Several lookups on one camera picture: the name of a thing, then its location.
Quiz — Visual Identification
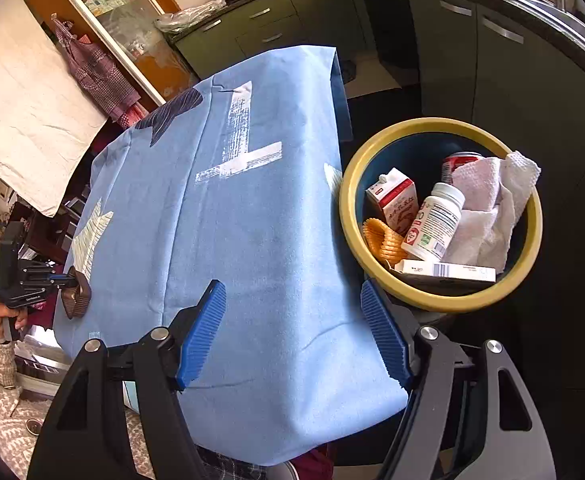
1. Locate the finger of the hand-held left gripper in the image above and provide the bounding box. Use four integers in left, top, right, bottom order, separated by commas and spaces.
46, 272, 81, 294

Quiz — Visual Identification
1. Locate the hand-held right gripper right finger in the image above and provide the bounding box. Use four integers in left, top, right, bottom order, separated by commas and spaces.
361, 280, 556, 480

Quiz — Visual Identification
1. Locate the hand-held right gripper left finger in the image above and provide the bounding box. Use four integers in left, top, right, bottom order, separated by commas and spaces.
27, 280, 228, 480

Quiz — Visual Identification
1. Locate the brown ribbed paper wrapper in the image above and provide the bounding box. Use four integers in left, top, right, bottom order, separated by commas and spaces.
62, 266, 92, 320

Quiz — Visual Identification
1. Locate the long white carton box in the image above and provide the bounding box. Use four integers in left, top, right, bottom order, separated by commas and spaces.
394, 258, 497, 284

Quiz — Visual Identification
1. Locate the white pill bottle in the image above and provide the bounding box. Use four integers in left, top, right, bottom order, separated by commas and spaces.
401, 182, 466, 263

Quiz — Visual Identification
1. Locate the red and white milk carton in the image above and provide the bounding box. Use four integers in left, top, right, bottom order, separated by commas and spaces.
365, 167, 420, 239

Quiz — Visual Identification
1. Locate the blue bin with yellow rim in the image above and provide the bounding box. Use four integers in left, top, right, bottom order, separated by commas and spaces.
339, 117, 544, 314

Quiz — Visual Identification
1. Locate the white paper towel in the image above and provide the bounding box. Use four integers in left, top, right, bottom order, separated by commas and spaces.
445, 150, 543, 272

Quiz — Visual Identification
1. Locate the red drink can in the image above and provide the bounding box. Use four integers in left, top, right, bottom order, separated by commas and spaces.
441, 151, 484, 186

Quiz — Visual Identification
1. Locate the light blue printed tablecloth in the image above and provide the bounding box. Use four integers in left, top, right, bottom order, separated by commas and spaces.
52, 46, 410, 463

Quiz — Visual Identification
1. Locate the plaid cloth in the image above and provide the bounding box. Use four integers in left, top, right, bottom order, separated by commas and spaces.
197, 447, 274, 480

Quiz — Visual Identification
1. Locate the dark red cloth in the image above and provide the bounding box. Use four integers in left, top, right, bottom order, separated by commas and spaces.
295, 449, 334, 480

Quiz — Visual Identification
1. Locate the white hanging cloth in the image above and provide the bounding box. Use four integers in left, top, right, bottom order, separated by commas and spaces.
0, 0, 110, 219

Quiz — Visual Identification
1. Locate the person's patterned clothing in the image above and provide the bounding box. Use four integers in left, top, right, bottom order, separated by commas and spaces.
0, 360, 148, 480

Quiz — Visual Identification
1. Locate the checkered hanging apron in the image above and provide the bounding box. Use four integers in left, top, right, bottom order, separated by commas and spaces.
51, 13, 142, 129

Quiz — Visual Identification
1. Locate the cardboard sheet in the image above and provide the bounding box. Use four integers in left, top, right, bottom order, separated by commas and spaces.
341, 54, 404, 100

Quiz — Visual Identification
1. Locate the wooden glass door cabinet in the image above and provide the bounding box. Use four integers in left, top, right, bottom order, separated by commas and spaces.
16, 0, 199, 107

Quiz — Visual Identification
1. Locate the clear plastic bag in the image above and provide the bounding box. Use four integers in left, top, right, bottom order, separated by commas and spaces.
154, 0, 226, 34

